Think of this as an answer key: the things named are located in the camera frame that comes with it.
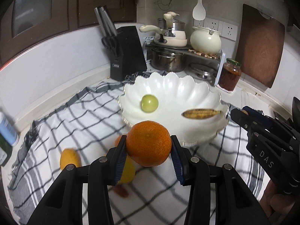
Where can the green apple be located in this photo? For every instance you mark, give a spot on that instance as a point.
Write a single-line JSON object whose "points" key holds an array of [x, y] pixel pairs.
{"points": [[149, 103]]}

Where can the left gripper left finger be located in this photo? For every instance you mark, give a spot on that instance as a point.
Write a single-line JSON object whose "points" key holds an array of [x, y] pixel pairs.
{"points": [[103, 172]]}

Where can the metal corner shelf rack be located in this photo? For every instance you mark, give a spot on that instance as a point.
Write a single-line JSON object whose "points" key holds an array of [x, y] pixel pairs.
{"points": [[213, 61]]}

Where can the steel knife handles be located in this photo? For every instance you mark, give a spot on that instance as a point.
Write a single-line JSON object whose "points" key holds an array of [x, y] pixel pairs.
{"points": [[105, 22]]}

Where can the brown wooden cutting board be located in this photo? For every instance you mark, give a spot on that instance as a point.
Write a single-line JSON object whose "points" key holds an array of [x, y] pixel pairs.
{"points": [[260, 45]]}

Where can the steel pot with lid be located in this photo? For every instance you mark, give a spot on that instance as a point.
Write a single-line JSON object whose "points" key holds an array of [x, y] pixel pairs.
{"points": [[171, 26]]}

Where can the overripe yellow-brown banana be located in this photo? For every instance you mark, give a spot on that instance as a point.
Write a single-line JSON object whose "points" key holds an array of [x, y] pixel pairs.
{"points": [[200, 113]]}

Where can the large stainless steel pot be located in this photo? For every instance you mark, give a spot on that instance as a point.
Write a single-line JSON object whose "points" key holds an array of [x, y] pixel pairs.
{"points": [[167, 60]]}

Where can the black knife block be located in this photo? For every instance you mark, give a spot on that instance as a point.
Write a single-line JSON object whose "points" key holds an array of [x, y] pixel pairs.
{"points": [[131, 59]]}

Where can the yellow lemon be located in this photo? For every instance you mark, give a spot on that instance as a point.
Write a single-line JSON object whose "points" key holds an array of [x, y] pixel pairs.
{"points": [[128, 172]]}

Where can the checkered white-grey kitchen towel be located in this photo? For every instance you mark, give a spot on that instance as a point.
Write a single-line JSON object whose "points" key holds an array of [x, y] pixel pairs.
{"points": [[89, 123]]}

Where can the cream ceramic casserole pot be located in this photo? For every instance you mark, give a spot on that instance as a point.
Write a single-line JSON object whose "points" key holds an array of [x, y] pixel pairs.
{"points": [[205, 40]]}

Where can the brown-red date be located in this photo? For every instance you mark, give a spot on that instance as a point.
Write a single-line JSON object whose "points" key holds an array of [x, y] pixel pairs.
{"points": [[120, 191]]}

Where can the large orange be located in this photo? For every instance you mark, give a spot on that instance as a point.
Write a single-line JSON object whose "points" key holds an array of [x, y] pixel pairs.
{"points": [[117, 140]]}

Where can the black-handled scissors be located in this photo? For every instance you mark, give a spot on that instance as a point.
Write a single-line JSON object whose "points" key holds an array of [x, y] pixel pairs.
{"points": [[111, 43]]}

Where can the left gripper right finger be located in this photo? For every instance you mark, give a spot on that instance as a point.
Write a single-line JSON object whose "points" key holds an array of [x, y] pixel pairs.
{"points": [[194, 172]]}

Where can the small orange mandarin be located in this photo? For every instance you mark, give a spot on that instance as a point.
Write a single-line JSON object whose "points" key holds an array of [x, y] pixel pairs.
{"points": [[148, 143]]}

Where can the cream saucepan with handle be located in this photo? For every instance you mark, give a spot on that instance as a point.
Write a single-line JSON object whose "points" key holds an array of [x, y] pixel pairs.
{"points": [[164, 38]]}

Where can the person's right hand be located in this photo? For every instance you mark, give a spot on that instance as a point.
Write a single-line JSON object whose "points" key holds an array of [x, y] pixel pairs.
{"points": [[275, 205]]}

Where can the white rice spoon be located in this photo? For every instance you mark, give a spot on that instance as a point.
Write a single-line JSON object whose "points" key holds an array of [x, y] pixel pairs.
{"points": [[199, 12]]}

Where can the dark wooden cabinet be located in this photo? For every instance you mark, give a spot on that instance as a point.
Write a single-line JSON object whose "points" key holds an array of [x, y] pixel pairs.
{"points": [[26, 23]]}

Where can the white scalloped ceramic bowl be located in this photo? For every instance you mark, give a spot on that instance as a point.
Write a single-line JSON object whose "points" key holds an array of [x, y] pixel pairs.
{"points": [[175, 95]]}

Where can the steel pot lid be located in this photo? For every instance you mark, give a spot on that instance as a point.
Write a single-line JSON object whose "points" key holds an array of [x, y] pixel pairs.
{"points": [[202, 72]]}

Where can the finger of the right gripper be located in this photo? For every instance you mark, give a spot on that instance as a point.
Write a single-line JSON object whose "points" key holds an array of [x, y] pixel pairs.
{"points": [[251, 113], [250, 125]]}

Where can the glass jar of sauce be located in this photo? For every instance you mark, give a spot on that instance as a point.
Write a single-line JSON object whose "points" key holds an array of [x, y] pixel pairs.
{"points": [[230, 74]]}

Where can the green dish soap bottle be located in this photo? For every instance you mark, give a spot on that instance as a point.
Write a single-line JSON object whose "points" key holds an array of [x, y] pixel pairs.
{"points": [[5, 151]]}

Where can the blue pump soap bottle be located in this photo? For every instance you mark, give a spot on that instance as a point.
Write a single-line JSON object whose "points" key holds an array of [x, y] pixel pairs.
{"points": [[8, 131]]}

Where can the yellow-brown mango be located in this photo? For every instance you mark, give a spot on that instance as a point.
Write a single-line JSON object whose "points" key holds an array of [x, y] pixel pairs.
{"points": [[69, 156]]}

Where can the white wall power outlets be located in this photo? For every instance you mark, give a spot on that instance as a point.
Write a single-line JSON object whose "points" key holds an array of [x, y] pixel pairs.
{"points": [[226, 30]]}

